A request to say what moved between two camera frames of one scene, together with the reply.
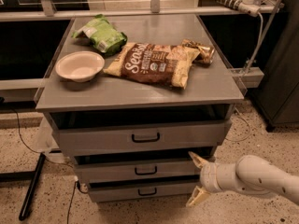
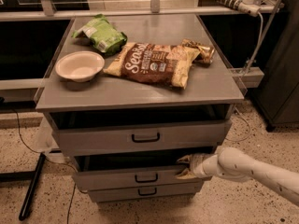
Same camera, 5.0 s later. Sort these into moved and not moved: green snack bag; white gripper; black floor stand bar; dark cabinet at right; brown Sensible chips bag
Moved: white gripper
Not moved: dark cabinet at right; black floor stand bar; green snack bag; brown Sensible chips bag
